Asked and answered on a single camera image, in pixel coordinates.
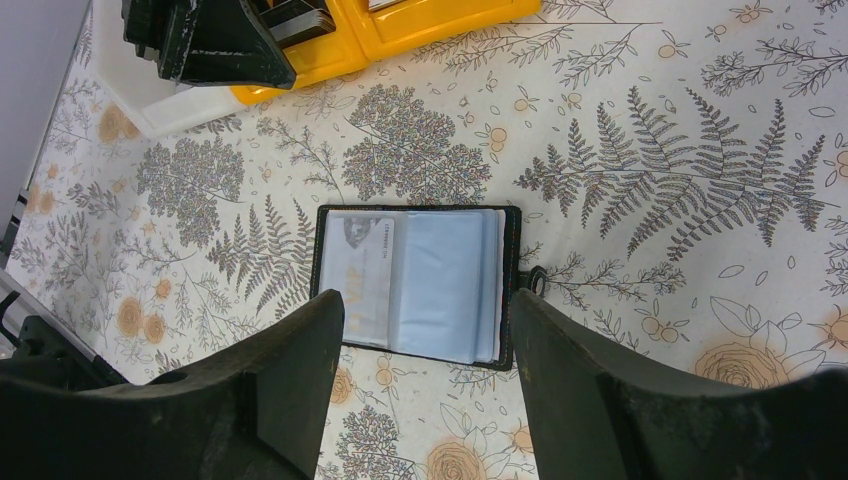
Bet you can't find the black leather card holder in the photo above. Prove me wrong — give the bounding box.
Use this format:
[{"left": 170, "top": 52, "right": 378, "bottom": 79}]
[{"left": 310, "top": 205, "right": 547, "bottom": 371}]

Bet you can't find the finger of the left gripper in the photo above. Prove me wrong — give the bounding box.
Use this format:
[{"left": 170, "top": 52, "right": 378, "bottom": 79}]
[{"left": 158, "top": 0, "right": 296, "bottom": 89}]

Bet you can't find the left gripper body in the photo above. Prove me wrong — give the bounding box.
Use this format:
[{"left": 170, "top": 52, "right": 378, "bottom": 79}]
[{"left": 121, "top": 0, "right": 199, "bottom": 82}]

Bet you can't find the left orange bin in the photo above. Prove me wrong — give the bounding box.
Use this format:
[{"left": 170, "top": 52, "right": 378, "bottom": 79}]
[{"left": 229, "top": 0, "right": 371, "bottom": 106}]

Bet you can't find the orange bin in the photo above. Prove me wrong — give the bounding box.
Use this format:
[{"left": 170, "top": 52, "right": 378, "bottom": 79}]
[
  {"left": 229, "top": 0, "right": 371, "bottom": 106},
  {"left": 339, "top": 0, "right": 541, "bottom": 61}
]

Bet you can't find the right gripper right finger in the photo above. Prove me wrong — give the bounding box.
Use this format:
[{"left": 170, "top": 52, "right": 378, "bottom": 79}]
[{"left": 510, "top": 289, "right": 847, "bottom": 479}]

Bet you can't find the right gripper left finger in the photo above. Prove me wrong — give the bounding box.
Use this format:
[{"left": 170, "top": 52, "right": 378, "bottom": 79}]
[{"left": 1, "top": 290, "right": 344, "bottom": 479}]

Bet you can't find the white plastic bin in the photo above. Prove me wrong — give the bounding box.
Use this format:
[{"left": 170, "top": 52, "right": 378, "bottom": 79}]
[{"left": 91, "top": 0, "right": 247, "bottom": 138}]

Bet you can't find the floral table mat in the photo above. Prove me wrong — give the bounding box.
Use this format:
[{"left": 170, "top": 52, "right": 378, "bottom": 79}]
[{"left": 6, "top": 1, "right": 847, "bottom": 388}]

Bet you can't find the right orange bin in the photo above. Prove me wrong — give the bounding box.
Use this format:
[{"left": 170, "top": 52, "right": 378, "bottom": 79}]
[{"left": 339, "top": 0, "right": 541, "bottom": 61}]

